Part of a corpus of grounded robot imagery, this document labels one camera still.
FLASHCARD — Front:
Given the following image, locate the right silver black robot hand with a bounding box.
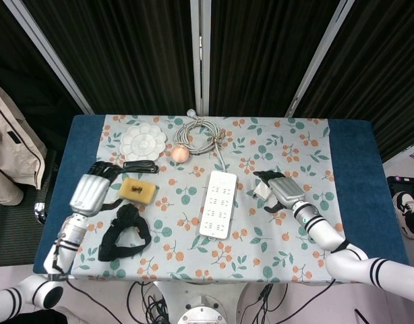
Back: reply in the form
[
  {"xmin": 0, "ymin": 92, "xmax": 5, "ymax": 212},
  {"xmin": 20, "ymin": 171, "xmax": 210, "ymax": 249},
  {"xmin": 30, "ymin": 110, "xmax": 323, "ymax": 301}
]
[{"xmin": 253, "ymin": 170, "xmax": 306, "ymax": 214}]

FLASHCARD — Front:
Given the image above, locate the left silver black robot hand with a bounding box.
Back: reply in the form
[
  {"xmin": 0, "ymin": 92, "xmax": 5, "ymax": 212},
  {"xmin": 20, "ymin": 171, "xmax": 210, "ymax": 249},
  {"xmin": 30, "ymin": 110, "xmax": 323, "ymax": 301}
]
[{"xmin": 69, "ymin": 161, "xmax": 125, "ymax": 217}]

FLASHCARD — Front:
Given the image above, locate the white plug adapter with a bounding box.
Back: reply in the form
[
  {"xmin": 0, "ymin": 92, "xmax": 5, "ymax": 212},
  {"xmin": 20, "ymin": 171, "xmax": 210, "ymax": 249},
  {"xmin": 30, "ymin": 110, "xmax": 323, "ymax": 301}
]
[{"xmin": 254, "ymin": 184, "xmax": 272, "ymax": 200}]

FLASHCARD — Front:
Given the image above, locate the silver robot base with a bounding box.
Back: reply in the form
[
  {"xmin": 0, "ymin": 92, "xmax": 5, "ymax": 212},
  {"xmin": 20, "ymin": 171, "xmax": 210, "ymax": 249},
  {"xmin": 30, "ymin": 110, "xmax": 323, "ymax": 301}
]
[{"xmin": 152, "ymin": 281, "xmax": 248, "ymax": 324}]

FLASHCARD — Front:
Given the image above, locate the white power strip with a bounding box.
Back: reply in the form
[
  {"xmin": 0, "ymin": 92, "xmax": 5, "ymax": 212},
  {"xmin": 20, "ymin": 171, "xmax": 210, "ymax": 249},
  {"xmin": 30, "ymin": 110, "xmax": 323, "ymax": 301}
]
[{"xmin": 198, "ymin": 170, "xmax": 238, "ymax": 241}]

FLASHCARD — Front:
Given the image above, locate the floral fruit print tablecloth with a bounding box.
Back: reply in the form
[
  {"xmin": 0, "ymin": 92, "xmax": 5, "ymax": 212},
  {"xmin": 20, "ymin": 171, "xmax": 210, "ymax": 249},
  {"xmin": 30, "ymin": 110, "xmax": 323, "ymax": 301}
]
[{"xmin": 70, "ymin": 114, "xmax": 346, "ymax": 283}]

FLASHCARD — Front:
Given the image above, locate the yellow sponge with hole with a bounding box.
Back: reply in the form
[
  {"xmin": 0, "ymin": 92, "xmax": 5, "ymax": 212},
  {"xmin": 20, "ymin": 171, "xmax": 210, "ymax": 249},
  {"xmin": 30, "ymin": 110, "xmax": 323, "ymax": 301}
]
[{"xmin": 118, "ymin": 178, "xmax": 157, "ymax": 205}]

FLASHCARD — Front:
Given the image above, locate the black stapler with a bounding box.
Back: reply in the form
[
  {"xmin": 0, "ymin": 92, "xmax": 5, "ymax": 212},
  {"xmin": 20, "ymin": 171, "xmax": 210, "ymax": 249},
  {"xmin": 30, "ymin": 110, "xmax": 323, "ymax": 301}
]
[{"xmin": 122, "ymin": 161, "xmax": 160, "ymax": 175}]

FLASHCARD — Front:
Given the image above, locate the blue table cover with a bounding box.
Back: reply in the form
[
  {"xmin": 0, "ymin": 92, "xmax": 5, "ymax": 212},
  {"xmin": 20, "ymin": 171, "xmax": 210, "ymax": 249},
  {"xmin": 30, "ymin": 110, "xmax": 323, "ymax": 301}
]
[{"xmin": 33, "ymin": 114, "xmax": 410, "ymax": 276}]

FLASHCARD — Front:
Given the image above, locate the white flower paint palette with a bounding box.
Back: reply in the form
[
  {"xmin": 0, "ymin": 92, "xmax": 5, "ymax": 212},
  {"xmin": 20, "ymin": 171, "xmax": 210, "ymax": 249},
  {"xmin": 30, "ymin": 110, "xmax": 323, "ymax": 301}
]
[{"xmin": 119, "ymin": 123, "xmax": 167, "ymax": 162}]

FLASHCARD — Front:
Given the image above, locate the beige jacket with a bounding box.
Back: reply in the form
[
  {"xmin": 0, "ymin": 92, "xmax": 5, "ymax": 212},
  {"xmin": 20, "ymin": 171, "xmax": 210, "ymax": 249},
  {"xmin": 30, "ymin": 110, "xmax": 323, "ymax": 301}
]
[{"xmin": 0, "ymin": 69, "xmax": 48, "ymax": 207}]

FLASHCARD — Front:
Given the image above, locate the pink ball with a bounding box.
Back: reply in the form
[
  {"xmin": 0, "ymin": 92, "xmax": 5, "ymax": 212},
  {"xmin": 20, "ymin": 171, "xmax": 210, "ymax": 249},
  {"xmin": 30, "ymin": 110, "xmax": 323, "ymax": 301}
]
[{"xmin": 171, "ymin": 144, "xmax": 191, "ymax": 163}]

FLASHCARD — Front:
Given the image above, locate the white black sneaker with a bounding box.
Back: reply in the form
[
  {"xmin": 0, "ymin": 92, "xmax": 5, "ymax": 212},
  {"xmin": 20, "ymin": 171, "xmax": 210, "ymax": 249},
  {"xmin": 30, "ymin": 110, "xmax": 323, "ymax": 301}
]
[{"xmin": 392, "ymin": 191, "xmax": 414, "ymax": 240}]

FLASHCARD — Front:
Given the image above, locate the black elastic strap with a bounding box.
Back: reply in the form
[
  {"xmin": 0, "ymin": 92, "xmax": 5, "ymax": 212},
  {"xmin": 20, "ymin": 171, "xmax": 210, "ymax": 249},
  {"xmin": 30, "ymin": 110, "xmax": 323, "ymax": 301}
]
[{"xmin": 98, "ymin": 203, "xmax": 152, "ymax": 263}]

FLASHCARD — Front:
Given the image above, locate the black floor cable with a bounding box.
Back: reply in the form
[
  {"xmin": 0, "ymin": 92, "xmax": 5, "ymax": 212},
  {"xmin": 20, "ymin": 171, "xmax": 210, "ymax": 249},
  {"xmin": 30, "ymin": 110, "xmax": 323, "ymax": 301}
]
[
  {"xmin": 127, "ymin": 281, "xmax": 176, "ymax": 324},
  {"xmin": 240, "ymin": 281, "xmax": 329, "ymax": 324}
]

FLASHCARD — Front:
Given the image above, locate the grey coiled power cable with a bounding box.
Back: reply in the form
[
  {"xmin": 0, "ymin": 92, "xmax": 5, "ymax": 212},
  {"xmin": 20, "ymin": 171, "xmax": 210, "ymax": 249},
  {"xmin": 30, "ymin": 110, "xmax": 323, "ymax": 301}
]
[{"xmin": 175, "ymin": 108, "xmax": 230, "ymax": 173}]

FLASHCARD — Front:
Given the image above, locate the white slotted frame post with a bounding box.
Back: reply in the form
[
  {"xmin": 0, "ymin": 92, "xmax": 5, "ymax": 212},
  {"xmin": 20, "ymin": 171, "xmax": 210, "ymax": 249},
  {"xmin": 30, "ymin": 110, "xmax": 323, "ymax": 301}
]
[
  {"xmin": 3, "ymin": 0, "xmax": 95, "ymax": 115},
  {"xmin": 189, "ymin": 0, "xmax": 212, "ymax": 115},
  {"xmin": 285, "ymin": 0, "xmax": 356, "ymax": 118}
]

